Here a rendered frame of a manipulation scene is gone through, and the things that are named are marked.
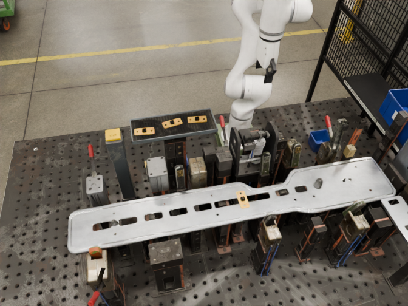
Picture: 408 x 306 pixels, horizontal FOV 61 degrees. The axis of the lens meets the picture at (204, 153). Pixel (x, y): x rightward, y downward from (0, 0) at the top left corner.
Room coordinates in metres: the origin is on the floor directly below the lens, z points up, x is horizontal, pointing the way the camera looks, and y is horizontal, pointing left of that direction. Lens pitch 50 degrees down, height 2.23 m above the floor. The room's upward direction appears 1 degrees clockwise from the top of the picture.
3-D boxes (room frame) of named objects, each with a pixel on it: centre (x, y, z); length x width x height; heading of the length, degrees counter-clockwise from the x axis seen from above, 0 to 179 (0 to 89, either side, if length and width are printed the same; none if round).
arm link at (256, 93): (1.34, -0.23, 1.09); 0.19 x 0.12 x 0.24; 89
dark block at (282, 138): (1.05, -0.33, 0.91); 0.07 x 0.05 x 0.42; 14
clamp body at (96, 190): (0.81, 0.45, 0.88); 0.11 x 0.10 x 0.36; 14
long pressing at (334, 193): (0.77, -0.15, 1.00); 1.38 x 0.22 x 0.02; 104
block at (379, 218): (0.73, -0.74, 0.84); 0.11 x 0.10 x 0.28; 14
